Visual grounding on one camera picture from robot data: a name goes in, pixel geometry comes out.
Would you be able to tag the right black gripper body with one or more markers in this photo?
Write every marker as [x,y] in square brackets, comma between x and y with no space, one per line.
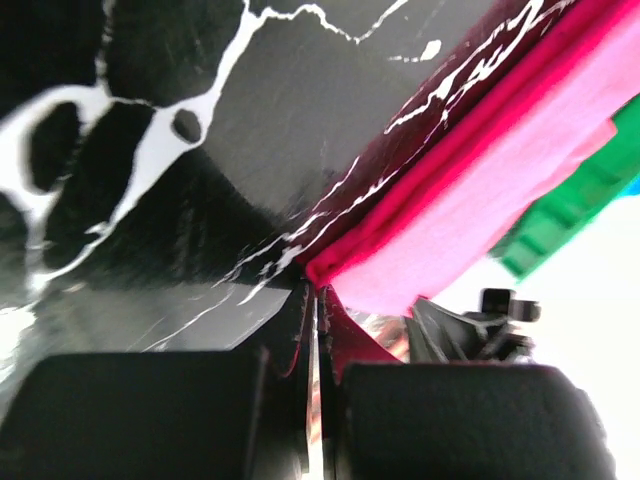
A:
[438,335]

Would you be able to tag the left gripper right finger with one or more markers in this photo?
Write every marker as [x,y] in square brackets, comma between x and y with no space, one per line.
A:
[341,342]

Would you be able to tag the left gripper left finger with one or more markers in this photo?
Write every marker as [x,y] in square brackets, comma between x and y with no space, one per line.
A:
[284,346]

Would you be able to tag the pink t shirt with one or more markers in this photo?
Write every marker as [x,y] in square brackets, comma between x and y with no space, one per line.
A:
[531,132]

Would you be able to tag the green plastic bin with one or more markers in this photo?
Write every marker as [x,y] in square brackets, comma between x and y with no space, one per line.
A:
[556,218]

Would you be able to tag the blue t shirt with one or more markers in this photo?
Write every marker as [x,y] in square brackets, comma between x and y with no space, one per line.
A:
[632,190]

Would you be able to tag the black marble pattern mat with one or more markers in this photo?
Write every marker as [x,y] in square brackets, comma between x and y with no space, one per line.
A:
[168,167]

